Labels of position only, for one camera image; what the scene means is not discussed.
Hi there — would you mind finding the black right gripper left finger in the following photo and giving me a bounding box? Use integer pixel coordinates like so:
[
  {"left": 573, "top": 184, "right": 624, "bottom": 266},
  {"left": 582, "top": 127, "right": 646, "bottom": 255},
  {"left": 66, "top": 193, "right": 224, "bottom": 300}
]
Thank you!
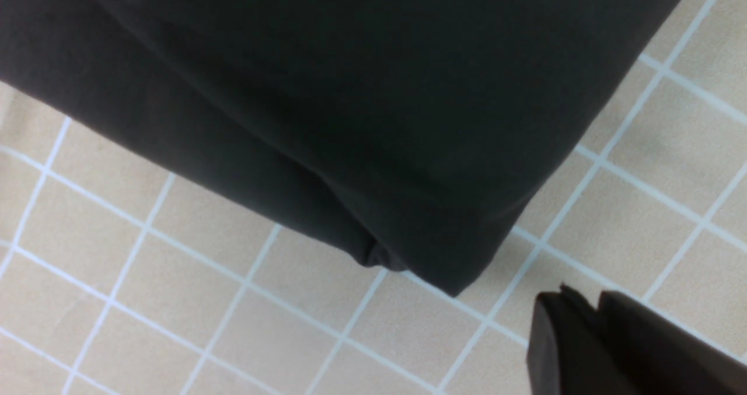
[{"left": 526, "top": 284, "right": 638, "bottom": 394}]

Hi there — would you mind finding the beige checkered tablecloth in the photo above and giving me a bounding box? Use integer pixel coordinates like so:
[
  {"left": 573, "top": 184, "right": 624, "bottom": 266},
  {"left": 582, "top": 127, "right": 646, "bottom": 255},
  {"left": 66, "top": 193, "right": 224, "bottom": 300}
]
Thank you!
[{"left": 1, "top": 0, "right": 746, "bottom": 394}]

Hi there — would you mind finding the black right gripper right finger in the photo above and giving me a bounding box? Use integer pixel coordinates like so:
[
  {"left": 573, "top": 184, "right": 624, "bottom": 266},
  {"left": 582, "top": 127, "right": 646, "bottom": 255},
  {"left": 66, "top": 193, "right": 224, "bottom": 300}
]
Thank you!
[{"left": 598, "top": 292, "right": 746, "bottom": 394}]

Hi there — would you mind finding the dark gray long-sleeved shirt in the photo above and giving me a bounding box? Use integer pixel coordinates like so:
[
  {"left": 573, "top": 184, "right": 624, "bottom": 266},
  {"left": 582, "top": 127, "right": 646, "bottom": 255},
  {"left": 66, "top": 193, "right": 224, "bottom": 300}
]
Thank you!
[{"left": 1, "top": 0, "right": 681, "bottom": 297}]

